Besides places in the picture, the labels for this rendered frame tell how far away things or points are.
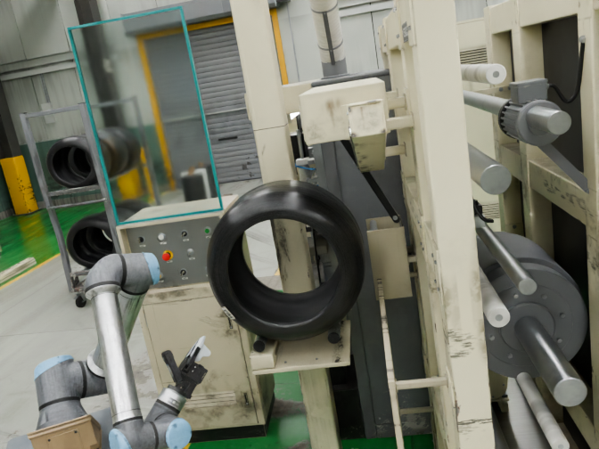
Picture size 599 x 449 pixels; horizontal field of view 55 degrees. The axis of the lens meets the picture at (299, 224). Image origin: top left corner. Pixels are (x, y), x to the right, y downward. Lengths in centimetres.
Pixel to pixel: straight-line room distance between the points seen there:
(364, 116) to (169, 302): 176
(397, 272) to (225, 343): 109
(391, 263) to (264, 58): 95
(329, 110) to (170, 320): 172
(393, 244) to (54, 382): 141
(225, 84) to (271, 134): 925
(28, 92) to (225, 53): 434
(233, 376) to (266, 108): 147
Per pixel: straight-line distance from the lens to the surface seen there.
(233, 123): 1154
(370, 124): 156
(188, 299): 298
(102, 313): 197
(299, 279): 244
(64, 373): 246
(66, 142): 574
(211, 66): 1160
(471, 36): 534
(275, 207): 196
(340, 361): 217
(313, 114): 166
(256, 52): 230
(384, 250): 231
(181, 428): 191
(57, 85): 1302
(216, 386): 316
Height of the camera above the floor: 183
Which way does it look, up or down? 14 degrees down
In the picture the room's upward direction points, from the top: 10 degrees counter-clockwise
